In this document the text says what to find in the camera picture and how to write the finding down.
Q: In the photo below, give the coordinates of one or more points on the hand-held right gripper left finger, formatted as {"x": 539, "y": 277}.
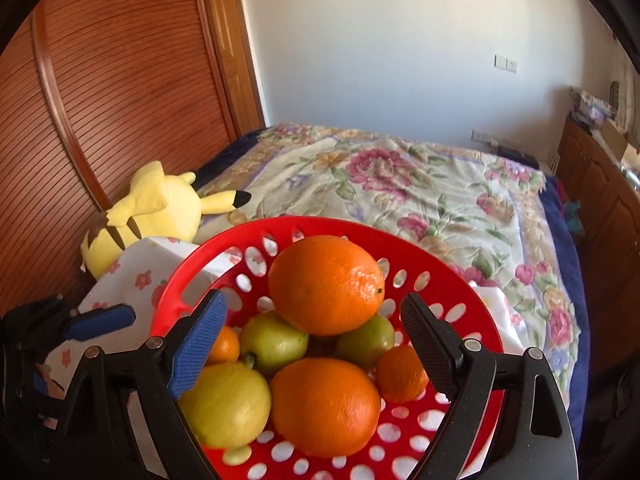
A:
{"x": 197, "y": 342}

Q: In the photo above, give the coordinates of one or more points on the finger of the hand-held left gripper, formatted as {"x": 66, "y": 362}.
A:
{"x": 41, "y": 385}
{"x": 100, "y": 321}

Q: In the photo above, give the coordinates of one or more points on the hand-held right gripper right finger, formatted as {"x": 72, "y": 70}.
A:
{"x": 432, "y": 355}

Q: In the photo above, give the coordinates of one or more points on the small mandarin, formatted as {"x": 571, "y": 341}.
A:
{"x": 400, "y": 375}
{"x": 226, "y": 347}

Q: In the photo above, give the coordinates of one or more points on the red perforated plastic basket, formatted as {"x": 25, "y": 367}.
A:
{"x": 400, "y": 440}

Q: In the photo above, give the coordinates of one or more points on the large orange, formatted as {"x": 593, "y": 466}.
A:
{"x": 325, "y": 285}
{"x": 325, "y": 410}

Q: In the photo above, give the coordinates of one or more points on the white fruit-print cloth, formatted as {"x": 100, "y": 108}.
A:
{"x": 145, "y": 270}

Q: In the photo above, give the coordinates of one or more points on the yellow plush toy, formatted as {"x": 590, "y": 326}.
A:
{"x": 160, "y": 210}

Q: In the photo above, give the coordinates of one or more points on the dark blue blanket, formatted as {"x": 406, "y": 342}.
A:
{"x": 575, "y": 285}

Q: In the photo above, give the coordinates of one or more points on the teal cloth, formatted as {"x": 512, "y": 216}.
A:
{"x": 575, "y": 216}

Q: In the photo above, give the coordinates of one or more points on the wooden cabinet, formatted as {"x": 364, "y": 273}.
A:
{"x": 595, "y": 185}

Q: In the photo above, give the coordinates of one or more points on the wooden headboard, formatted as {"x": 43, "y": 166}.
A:
{"x": 125, "y": 85}

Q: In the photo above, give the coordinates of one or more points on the cardboard box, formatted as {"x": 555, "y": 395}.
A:
{"x": 617, "y": 140}

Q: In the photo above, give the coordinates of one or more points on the cream curtain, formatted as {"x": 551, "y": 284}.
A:
{"x": 627, "y": 90}

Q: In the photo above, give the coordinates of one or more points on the white wall outlet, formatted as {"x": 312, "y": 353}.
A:
{"x": 482, "y": 136}

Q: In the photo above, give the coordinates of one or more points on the white wall switch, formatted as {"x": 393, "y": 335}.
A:
{"x": 505, "y": 62}

